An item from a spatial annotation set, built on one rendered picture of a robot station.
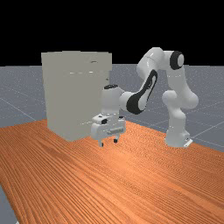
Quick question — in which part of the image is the pale cabinet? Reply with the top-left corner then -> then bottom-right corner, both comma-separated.
40,51 -> 113,143

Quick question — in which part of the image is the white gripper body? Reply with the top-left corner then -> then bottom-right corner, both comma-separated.
90,114 -> 127,142

